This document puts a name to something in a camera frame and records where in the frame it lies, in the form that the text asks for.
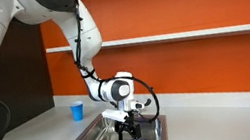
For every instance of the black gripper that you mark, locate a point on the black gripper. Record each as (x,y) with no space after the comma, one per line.
(127,122)

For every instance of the blue plastic cup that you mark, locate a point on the blue plastic cup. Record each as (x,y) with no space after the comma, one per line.
(77,111)

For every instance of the stainless steel sink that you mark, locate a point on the stainless steel sink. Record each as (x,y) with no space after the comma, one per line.
(98,136)

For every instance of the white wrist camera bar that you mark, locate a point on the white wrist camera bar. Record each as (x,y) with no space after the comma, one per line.
(113,115)

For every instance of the dark wood cabinet panel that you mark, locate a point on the dark wood cabinet panel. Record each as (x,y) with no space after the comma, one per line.
(21,73)

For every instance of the white wall shelf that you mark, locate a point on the white wall shelf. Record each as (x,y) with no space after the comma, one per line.
(193,34)

